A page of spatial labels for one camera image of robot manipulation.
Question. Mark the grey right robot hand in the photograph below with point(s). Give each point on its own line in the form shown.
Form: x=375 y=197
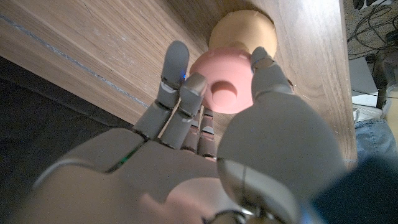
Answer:
x=155 y=174

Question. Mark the coral red toy disc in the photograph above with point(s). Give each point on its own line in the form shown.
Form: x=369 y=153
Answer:
x=224 y=68

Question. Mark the large orange toy disc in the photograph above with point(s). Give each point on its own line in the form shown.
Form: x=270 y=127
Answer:
x=245 y=28

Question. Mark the black fabric backdrop curtain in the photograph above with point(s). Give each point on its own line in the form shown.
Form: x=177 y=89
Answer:
x=37 y=118

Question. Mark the blue right wrist clip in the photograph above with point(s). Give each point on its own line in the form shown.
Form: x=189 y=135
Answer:
x=360 y=193

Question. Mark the person's leg in jeans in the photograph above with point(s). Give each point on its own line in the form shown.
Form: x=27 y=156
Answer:
x=371 y=140

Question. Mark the grey white sneaker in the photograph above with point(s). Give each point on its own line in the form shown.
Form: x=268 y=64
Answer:
x=367 y=112

